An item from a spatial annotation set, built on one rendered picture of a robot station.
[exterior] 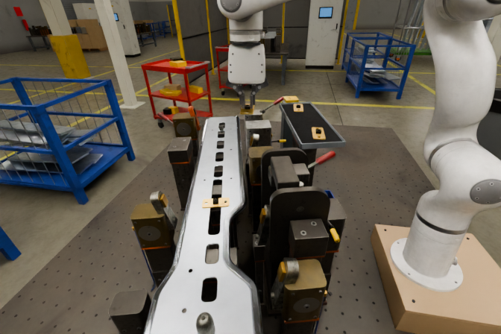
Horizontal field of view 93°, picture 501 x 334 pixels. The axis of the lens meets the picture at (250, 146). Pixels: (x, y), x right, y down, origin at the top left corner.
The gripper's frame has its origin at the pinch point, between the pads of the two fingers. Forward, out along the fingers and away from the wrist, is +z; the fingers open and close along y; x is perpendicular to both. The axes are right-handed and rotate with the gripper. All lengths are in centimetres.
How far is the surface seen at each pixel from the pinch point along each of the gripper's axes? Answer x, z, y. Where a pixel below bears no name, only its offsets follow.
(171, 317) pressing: 43, 30, 12
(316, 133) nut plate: -4.3, 12.1, -21.9
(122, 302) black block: 40, 31, 24
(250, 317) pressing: 42, 30, -3
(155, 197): 20.5, 19.7, 22.8
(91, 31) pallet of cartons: -1098, 30, 800
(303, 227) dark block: 30.7, 17.4, -13.6
